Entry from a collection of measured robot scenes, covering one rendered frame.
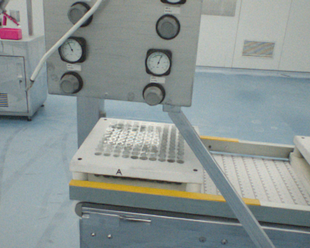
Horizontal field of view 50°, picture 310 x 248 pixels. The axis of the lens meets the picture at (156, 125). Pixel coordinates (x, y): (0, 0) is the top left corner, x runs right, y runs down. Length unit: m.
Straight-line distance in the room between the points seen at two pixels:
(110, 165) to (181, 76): 0.22
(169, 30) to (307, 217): 0.40
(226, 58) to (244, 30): 0.55
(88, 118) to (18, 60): 2.38
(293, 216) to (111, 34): 0.43
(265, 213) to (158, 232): 0.20
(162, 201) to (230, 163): 0.27
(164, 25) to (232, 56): 5.67
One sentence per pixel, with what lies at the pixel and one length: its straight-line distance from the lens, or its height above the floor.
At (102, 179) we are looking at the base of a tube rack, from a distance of 0.65.
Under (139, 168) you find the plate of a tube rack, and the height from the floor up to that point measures 0.90.
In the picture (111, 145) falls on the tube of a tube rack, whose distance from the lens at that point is 0.66.
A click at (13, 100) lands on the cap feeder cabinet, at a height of 0.21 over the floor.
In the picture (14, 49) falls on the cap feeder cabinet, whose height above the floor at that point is 0.68.
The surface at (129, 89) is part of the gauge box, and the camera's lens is 0.49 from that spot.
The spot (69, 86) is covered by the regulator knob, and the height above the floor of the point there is 1.07.
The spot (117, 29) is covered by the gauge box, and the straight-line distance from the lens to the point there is 0.48.
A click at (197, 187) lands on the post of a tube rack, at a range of 0.61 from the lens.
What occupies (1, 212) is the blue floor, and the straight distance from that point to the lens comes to 2.12.
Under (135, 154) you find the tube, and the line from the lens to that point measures 0.63.
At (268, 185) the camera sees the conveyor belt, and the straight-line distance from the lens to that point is 0.76.
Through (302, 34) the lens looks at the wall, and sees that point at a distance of 6.48.
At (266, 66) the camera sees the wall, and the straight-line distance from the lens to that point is 6.33.
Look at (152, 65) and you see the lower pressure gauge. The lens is 0.47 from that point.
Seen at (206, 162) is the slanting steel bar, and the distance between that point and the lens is 0.53.
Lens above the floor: 1.19
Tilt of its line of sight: 21 degrees down
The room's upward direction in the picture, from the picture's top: 4 degrees clockwise
